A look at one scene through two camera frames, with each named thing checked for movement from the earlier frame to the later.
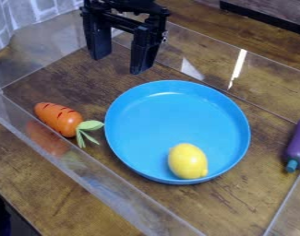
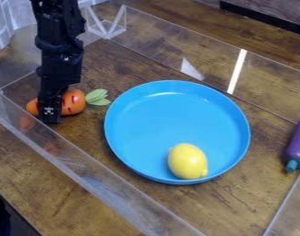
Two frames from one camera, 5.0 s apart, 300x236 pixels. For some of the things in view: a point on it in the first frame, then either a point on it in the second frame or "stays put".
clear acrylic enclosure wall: [195, 59] stays put
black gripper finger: [148, 40] → [51, 104]
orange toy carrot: [67, 122] → [73, 101]
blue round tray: [163, 113] stays put
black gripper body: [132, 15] → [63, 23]
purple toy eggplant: [297, 147] stays put
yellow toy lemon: [187, 161] stays put
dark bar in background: [261, 17] stays put
